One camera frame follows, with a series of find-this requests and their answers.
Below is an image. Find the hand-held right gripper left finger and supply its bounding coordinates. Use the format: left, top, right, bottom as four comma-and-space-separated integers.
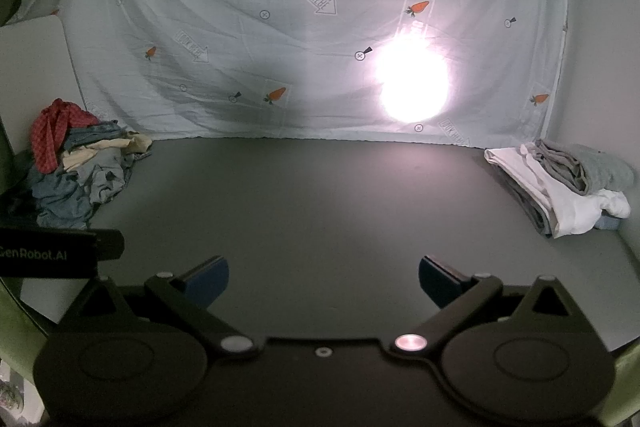
60, 255, 261, 358

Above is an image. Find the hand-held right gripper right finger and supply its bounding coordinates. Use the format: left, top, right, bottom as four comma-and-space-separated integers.
390, 255, 591, 356

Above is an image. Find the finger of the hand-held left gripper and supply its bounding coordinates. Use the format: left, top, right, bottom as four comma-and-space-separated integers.
96, 229, 125, 262

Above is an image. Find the red checked garment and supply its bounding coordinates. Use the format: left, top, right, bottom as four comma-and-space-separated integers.
29, 98, 102, 176

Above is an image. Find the stack of folded clothes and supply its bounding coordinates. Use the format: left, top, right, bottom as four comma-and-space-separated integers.
484, 144, 632, 239

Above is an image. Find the grey-blue crumpled garment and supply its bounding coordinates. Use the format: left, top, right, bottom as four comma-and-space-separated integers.
26, 151, 135, 231

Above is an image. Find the cream garment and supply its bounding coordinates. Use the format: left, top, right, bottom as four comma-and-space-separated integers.
61, 133, 154, 174

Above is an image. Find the blue denim garment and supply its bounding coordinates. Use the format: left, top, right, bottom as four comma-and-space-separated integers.
64, 120, 127, 152

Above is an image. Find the dark grey folded garment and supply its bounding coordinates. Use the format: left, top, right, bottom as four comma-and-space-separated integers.
492, 167, 556, 239

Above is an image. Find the light blue folded garment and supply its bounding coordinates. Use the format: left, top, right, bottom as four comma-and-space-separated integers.
594, 211, 625, 231

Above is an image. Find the carrot print backdrop sheet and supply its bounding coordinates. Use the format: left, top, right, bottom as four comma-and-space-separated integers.
20, 0, 576, 150

